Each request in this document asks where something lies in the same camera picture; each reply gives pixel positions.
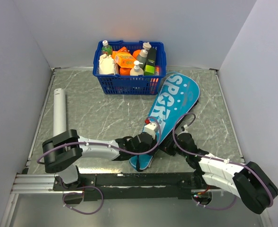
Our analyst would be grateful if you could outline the blue sport racket bag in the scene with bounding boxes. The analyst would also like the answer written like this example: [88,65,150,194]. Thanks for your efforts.
[129,72,200,171]

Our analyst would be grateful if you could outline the white shuttlecock tube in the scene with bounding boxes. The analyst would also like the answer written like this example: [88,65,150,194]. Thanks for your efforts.
[53,88,67,136]

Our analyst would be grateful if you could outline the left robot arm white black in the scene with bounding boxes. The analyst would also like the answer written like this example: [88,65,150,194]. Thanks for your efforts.
[37,129,162,184]

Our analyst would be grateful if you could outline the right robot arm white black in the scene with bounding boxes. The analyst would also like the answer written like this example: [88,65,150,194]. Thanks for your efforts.
[160,132,278,214]

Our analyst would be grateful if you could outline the blue plastic shopping basket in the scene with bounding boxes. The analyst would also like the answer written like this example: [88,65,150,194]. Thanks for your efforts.
[93,41,166,95]

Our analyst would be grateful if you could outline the white pump lotion bottle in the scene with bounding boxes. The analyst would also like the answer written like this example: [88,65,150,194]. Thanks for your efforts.
[130,60,144,76]

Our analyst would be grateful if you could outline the orange round fruit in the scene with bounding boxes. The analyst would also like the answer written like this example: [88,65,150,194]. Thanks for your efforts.
[119,68,131,76]

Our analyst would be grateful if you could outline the black green carton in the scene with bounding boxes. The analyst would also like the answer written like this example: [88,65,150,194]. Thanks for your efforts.
[144,48,156,76]

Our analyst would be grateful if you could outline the white cloth pouch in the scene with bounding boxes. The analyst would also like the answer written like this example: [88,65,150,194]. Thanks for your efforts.
[99,54,116,75]

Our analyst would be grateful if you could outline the grey bottle beige cap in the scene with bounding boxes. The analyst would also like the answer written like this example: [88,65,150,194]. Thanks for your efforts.
[136,42,152,69]

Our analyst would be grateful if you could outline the orange snack box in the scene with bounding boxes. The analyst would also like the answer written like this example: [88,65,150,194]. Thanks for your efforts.
[112,46,136,69]

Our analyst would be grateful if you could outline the green bottle white cap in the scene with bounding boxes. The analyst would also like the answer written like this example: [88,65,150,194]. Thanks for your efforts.
[101,40,113,56]

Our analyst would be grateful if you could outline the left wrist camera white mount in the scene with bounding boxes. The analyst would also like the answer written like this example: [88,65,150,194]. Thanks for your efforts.
[143,119,158,139]

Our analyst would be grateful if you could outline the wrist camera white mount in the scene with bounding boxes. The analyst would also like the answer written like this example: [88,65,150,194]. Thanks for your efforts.
[143,119,158,139]
[181,124,189,133]

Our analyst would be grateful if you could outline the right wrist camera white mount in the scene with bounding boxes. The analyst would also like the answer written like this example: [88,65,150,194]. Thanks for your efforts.
[181,124,189,133]

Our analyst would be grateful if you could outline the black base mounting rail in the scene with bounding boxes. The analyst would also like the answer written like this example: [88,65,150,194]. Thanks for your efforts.
[53,172,208,201]

